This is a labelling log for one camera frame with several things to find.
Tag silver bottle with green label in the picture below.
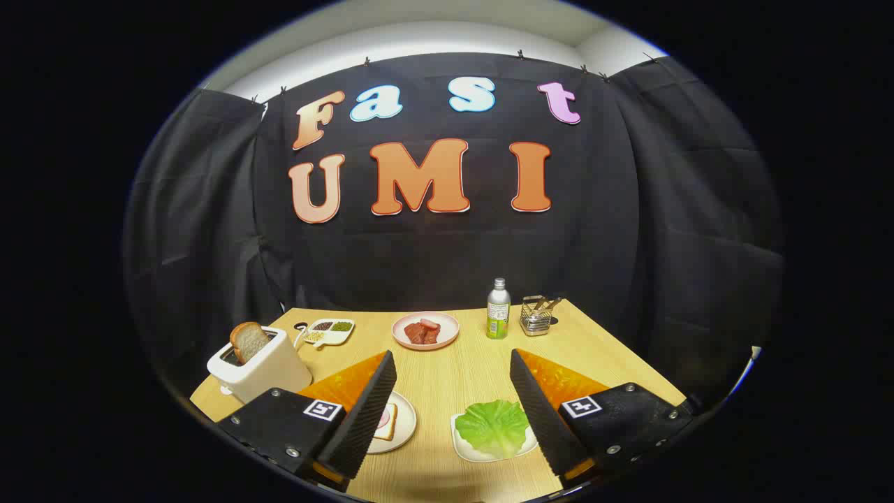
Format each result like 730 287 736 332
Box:
486 278 511 340

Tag white divided condiment dish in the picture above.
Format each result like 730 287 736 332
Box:
303 319 356 348

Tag pink round plate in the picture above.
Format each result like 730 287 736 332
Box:
392 312 460 351

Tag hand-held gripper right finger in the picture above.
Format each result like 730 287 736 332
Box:
508 348 696 486

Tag plain bread slice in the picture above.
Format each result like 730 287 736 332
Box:
230 322 272 365

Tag white toaster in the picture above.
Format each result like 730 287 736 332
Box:
207 326 314 404

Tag round white plate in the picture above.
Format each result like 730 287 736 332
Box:
367 391 418 455

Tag black backdrop cloth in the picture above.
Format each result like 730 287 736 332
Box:
124 52 786 420

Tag bread slice under ham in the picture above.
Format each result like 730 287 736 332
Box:
374 403 399 441

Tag red meat slices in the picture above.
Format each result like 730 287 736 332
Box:
404 319 441 346

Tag white rectangular plate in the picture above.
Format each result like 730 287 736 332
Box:
450 412 540 463

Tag metal wire basket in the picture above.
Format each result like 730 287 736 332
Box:
520 296 552 337

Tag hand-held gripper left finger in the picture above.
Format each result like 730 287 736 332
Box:
215 350 399 490

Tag green lettuce leaf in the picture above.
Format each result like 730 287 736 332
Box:
455 400 532 460

